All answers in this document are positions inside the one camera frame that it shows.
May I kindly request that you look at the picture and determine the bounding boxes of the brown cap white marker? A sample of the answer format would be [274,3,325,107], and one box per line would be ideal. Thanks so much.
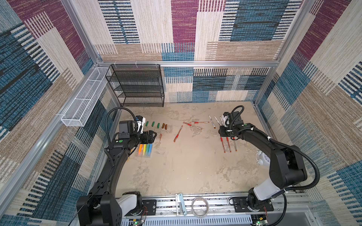
[208,115,216,129]

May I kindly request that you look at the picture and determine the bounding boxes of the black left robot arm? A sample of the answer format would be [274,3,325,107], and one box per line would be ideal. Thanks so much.
[76,107,157,226]

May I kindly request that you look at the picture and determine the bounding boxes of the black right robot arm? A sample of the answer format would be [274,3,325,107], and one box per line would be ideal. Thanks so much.
[219,105,321,211]

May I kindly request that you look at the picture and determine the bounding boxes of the highlighter set clear case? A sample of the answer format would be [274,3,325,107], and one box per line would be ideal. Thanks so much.
[136,144,153,158]

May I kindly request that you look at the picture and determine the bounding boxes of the white alarm clock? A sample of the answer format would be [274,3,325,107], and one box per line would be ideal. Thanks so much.
[255,150,271,167]

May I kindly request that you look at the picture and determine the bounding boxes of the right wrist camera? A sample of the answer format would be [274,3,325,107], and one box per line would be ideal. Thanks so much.
[222,112,230,127]

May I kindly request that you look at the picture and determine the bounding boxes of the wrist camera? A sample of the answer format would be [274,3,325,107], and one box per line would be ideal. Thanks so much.
[135,115,146,134]
[222,112,230,127]

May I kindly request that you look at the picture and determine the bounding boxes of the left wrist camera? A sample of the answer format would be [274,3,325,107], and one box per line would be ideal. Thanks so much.
[135,115,146,134]

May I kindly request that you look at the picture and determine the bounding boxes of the black wire mesh shelf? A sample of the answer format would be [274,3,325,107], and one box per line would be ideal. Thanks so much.
[106,64,165,107]

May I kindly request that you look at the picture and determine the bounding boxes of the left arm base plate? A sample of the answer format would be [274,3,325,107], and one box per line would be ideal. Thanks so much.
[136,199,157,217]

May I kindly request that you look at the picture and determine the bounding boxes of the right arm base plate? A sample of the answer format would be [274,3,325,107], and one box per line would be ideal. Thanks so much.
[229,196,274,213]

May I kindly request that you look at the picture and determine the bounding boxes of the white wire mesh basket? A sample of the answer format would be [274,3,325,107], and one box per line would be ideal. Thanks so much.
[61,67,108,127]

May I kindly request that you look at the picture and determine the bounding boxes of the aluminium rail bracket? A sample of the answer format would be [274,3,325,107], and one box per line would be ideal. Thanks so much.
[175,193,187,216]

